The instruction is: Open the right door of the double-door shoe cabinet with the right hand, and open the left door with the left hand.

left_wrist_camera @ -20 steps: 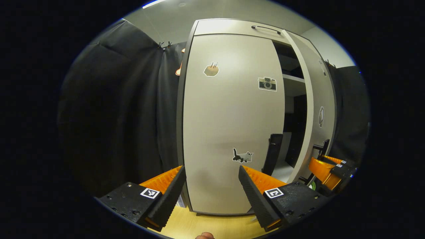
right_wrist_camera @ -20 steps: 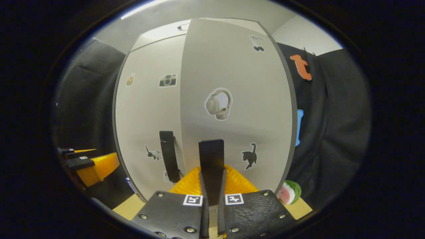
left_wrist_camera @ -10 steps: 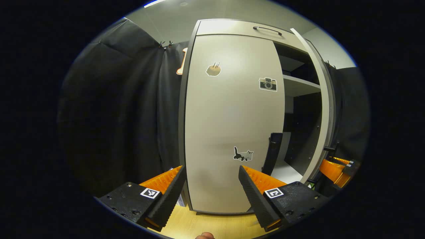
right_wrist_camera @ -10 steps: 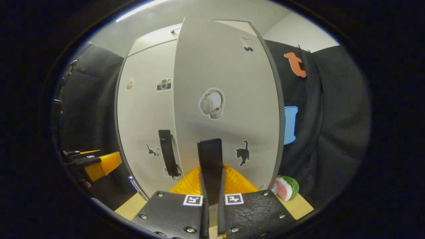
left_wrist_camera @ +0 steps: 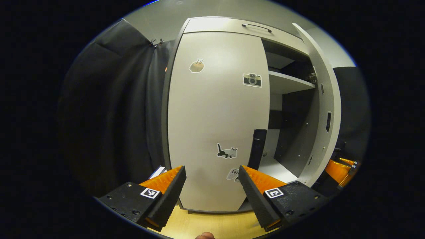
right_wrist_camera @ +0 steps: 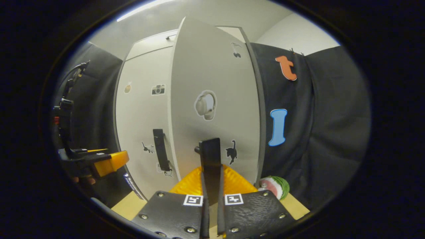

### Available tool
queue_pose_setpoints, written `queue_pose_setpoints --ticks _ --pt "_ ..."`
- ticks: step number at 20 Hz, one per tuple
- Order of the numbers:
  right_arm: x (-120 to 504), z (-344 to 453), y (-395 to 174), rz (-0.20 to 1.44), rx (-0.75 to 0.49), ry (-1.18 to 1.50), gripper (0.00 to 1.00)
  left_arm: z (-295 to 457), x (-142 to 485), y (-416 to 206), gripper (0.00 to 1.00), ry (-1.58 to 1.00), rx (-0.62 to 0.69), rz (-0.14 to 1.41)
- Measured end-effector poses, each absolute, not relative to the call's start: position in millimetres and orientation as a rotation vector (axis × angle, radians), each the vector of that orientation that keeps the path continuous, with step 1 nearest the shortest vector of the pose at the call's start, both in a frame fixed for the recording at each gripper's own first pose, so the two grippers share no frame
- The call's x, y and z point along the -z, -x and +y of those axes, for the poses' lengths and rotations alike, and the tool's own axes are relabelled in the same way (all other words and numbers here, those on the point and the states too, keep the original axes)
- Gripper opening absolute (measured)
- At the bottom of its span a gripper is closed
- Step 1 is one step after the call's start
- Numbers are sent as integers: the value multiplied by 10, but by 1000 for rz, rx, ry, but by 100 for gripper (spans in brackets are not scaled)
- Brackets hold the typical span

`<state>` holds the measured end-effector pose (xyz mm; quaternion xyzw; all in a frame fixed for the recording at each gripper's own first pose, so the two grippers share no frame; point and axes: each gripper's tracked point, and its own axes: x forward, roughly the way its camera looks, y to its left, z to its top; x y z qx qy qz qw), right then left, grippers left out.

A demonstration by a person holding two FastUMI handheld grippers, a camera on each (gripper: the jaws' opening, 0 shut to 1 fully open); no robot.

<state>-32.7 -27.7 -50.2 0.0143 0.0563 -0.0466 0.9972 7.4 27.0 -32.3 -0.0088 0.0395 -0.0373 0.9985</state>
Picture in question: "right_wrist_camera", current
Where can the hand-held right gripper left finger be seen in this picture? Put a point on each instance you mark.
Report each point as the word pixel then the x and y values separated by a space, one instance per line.
pixel 205 222

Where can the white cabinet door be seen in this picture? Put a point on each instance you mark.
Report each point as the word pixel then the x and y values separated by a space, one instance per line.
pixel 212 66
pixel 139 116

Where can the white cabinet top flap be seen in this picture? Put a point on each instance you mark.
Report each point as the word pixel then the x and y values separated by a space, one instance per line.
pixel 149 44

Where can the white double-door shoe cabinet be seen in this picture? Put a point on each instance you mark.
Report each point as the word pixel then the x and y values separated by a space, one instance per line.
pixel 139 109

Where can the watermelon slice toy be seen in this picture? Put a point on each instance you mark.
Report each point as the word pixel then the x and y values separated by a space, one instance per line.
pixel 275 186

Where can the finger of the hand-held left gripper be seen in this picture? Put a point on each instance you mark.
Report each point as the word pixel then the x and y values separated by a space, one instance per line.
pixel 111 162
pixel 91 151

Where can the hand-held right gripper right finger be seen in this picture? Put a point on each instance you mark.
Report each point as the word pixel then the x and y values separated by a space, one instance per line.
pixel 220 222

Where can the small black cloth clips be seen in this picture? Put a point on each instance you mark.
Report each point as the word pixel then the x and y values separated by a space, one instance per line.
pixel 296 51

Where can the black backdrop cloth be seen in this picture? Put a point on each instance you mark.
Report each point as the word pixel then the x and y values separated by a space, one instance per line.
pixel 96 99
pixel 332 126

